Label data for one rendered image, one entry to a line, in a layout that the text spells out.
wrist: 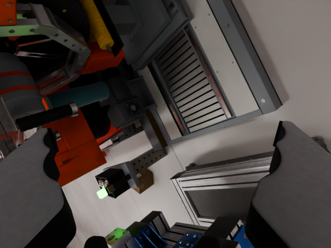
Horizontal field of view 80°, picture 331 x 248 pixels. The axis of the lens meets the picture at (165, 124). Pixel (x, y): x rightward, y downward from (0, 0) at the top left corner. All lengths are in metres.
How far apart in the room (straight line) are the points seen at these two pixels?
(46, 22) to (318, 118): 1.01
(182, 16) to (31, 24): 0.62
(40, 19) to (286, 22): 0.84
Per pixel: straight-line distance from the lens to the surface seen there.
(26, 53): 0.96
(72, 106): 0.63
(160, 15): 1.03
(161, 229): 1.06
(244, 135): 1.16
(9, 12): 0.59
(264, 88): 0.95
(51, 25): 0.66
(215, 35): 1.02
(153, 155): 1.58
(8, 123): 0.60
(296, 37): 0.98
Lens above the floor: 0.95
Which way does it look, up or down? 39 degrees down
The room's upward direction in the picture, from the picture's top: 117 degrees counter-clockwise
